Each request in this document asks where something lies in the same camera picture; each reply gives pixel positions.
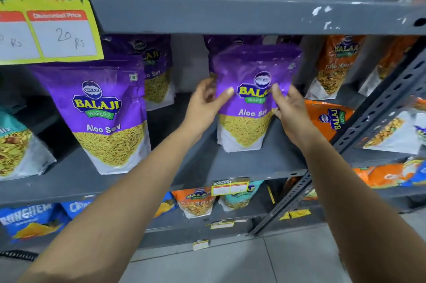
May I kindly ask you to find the person's right hand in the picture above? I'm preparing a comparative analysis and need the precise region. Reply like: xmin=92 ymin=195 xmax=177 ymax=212
xmin=271 ymin=84 xmax=321 ymax=152

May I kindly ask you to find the person's left hand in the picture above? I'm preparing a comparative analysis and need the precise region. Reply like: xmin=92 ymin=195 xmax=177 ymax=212
xmin=183 ymin=78 xmax=235 ymax=138

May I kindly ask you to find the purple snack packet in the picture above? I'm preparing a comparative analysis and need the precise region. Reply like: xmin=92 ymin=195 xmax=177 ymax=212
xmin=204 ymin=35 xmax=264 ymax=75
xmin=101 ymin=35 xmax=176 ymax=112
xmin=212 ymin=44 xmax=302 ymax=153
xmin=28 ymin=56 xmax=152 ymax=175

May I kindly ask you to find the person's right forearm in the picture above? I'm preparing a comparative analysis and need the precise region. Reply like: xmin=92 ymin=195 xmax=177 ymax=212
xmin=301 ymin=136 xmax=426 ymax=283

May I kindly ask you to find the person's left forearm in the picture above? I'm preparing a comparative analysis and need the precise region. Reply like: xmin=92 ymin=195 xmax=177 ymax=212
xmin=17 ymin=125 xmax=204 ymax=283

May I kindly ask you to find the grey metal shelf rack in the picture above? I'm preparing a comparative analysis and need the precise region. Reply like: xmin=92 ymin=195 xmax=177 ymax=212
xmin=0 ymin=0 xmax=426 ymax=251

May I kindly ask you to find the small teal snack packet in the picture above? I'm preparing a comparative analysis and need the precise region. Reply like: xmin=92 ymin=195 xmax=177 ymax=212
xmin=219 ymin=180 xmax=265 ymax=212

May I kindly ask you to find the grey slotted metal rack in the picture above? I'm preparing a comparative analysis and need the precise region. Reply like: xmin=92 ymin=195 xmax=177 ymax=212
xmin=250 ymin=37 xmax=426 ymax=237

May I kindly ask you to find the small orange snack packet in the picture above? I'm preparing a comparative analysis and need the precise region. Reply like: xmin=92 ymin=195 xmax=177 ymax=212
xmin=172 ymin=187 xmax=217 ymax=219

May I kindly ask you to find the white orange snack packet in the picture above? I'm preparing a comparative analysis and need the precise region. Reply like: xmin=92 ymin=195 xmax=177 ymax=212
xmin=362 ymin=97 xmax=426 ymax=155

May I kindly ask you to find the blue yellow chips packet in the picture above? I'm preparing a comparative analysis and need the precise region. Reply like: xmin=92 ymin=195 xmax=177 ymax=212
xmin=154 ymin=192 xmax=179 ymax=219

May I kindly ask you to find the orange blue snack packet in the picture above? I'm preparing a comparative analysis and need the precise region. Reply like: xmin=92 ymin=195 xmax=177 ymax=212
xmin=353 ymin=158 xmax=426 ymax=189

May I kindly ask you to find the green yellow price sign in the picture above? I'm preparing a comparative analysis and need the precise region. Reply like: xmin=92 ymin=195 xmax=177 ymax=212
xmin=0 ymin=0 xmax=104 ymax=65

